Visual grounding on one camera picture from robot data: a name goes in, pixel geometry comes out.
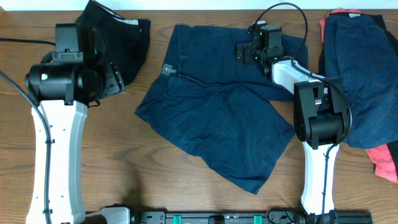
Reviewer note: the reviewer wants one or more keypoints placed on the black garment with logo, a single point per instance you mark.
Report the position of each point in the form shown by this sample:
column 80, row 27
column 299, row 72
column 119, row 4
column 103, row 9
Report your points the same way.
column 392, row 146

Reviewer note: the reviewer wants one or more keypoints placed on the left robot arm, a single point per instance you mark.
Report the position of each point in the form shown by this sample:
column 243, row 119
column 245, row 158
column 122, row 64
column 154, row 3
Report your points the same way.
column 64, row 86

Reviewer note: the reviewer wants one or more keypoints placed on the folded black shorts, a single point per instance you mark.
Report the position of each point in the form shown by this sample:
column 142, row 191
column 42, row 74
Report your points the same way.
column 126, row 41

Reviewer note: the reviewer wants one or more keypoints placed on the navy blue shorts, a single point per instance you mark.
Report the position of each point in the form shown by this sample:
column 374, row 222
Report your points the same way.
column 363, row 81
column 210, row 105

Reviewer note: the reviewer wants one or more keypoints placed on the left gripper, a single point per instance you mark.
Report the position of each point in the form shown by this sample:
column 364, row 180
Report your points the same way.
column 115, row 82

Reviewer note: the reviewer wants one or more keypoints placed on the red garment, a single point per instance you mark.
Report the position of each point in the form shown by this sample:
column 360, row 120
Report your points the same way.
column 385, row 161

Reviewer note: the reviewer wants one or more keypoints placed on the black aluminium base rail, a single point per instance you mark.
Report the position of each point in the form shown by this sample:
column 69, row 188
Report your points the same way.
column 270, row 217

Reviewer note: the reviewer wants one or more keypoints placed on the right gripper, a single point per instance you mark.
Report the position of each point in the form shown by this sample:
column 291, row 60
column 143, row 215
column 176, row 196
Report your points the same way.
column 247, row 48

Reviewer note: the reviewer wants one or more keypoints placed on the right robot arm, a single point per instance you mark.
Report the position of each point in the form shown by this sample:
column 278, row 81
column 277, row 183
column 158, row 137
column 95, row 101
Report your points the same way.
column 322, row 117

